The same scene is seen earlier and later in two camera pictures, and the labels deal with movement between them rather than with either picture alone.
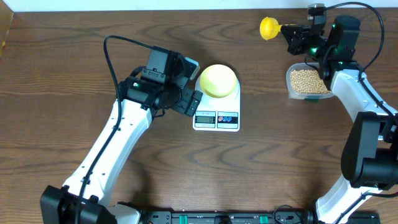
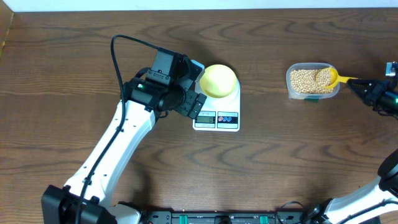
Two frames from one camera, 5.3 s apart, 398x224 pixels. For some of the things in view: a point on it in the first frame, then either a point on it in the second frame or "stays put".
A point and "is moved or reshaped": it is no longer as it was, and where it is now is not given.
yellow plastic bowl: (217, 81) stays put
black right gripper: (293, 42) -> (373, 96)
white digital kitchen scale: (218, 114) stays put
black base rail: (288, 215) stays put
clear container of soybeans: (303, 82) stays put
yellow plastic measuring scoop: (269, 28) is moved or reshaped
